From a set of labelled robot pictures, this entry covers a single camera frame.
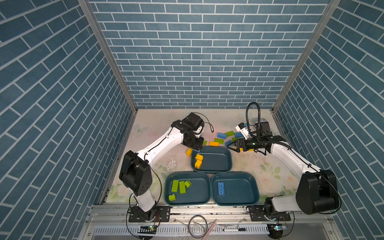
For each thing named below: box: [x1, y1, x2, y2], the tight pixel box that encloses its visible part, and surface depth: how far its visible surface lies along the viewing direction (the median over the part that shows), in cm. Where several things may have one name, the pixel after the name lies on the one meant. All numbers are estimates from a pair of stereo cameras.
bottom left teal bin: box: [164, 171, 211, 206], surface depth 82 cm
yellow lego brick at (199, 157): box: [195, 154, 204, 161], surface depth 93 cm
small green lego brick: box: [184, 180, 192, 188], surface depth 82 cm
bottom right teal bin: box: [211, 171, 260, 206], surface depth 83 cm
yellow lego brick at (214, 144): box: [209, 141, 220, 147], surface depth 102 cm
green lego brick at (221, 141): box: [214, 138, 225, 144], surface depth 104 cm
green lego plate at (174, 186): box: [171, 179, 179, 193], surface depth 84 cm
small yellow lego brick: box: [185, 148, 193, 157], surface depth 96 cm
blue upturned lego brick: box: [218, 182, 225, 196], surface depth 82 cm
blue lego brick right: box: [217, 132, 227, 140], surface depth 104 cm
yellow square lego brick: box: [194, 159, 203, 169], surface depth 90 cm
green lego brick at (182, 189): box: [179, 181, 187, 195], surface depth 83 cm
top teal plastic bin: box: [191, 145, 233, 174], surface depth 94 cm
